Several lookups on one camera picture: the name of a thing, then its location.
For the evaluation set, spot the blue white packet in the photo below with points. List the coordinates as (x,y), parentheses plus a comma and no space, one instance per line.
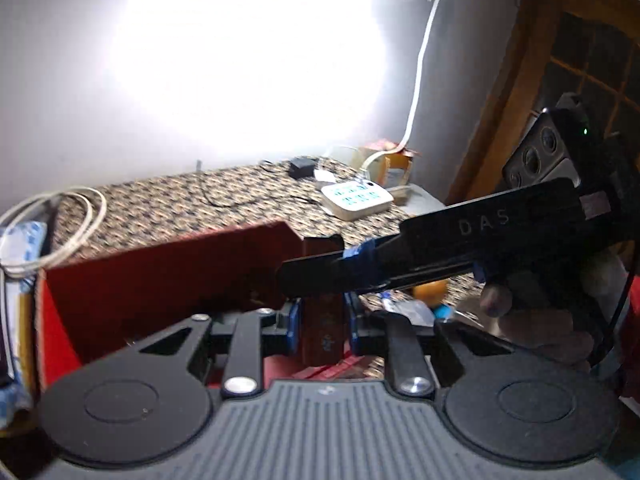
(21,249)

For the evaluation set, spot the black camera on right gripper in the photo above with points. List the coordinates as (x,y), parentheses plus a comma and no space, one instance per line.
(543,153)

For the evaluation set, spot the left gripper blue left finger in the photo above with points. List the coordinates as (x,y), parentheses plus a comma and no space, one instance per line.
(293,328)

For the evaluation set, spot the white power strip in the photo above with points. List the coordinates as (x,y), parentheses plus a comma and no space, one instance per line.
(352,200)

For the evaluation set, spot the gloved right hand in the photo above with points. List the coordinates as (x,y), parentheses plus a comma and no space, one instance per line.
(555,333)

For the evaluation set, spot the dark red small box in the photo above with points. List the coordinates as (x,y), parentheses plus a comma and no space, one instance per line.
(322,330)

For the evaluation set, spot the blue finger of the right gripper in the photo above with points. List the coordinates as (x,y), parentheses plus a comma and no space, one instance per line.
(351,270)

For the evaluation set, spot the orange gourd toy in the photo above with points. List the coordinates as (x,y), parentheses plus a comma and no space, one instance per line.
(432,294)

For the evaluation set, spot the wooden door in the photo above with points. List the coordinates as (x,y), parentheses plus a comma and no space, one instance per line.
(586,46)

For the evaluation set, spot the red cardboard box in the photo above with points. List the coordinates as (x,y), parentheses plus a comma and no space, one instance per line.
(89,309)

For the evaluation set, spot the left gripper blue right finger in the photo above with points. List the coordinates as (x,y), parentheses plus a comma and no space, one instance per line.
(357,323)

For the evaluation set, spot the black power adapter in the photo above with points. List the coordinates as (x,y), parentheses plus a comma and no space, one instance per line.
(302,167)

